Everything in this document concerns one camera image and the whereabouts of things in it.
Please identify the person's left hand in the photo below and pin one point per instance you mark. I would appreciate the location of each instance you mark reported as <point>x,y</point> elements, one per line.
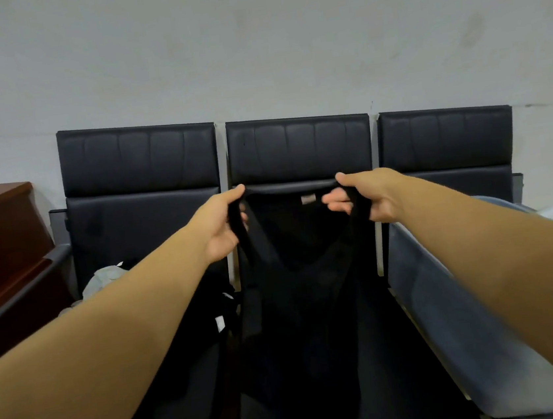
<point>214,229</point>

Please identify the person's right hand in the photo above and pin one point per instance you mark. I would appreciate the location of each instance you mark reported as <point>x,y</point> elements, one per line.
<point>384,194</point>

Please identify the grey tank top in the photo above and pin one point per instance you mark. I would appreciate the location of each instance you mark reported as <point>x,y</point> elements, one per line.
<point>100,279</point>

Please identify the blue-grey plastic bin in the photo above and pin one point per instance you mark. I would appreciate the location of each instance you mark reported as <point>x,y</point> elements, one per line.
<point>443,322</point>

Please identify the person's left forearm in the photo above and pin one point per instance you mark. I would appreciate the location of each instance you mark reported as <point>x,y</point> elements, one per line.
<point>74,359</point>

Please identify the person's right forearm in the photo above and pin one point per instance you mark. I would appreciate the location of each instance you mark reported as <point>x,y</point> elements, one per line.
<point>511,264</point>

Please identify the black leather bench chair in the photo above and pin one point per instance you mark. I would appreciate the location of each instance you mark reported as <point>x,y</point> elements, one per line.
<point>299,149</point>
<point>447,137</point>
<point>137,163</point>

